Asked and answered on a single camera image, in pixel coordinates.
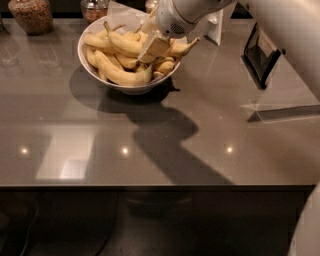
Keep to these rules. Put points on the middle glass jar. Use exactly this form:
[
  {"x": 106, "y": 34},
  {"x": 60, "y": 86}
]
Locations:
[{"x": 93, "y": 10}]

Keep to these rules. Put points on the left glass grain jar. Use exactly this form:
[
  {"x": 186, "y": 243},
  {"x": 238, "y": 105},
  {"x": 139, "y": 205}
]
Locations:
[{"x": 33, "y": 16}]

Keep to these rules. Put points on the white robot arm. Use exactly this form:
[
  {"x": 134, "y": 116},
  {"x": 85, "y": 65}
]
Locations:
[{"x": 293, "y": 26}]

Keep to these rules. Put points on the white paper bowl liner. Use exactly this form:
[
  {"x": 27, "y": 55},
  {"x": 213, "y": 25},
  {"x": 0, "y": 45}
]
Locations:
[{"x": 132, "y": 18}]

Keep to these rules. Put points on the white ceramic bowl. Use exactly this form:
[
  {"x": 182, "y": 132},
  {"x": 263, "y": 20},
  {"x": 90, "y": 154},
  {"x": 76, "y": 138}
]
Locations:
[{"x": 162, "y": 69}]

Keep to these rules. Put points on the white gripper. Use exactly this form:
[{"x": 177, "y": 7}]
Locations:
[{"x": 170, "y": 20}]

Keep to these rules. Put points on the clear acrylic holder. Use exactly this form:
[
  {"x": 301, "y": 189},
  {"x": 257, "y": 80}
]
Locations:
[{"x": 286, "y": 98}]

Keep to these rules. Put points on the right yellow banana with stem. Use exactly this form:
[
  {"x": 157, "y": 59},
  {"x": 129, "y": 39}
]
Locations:
[{"x": 179, "y": 50}]

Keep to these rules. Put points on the long yellow banana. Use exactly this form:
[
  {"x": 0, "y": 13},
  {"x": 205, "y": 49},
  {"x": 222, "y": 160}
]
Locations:
[{"x": 127, "y": 44}]

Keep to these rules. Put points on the front yellow banana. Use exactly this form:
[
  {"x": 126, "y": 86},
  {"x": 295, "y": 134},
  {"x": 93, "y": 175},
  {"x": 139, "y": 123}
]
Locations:
[{"x": 121, "y": 77}]

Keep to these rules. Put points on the white paper bag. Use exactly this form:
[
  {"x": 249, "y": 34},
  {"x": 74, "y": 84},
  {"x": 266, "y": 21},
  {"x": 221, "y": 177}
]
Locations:
[{"x": 210, "y": 27}]

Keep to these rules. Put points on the left rear yellow banana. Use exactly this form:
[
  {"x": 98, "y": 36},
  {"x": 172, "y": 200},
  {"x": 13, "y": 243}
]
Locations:
[{"x": 100, "y": 40}]

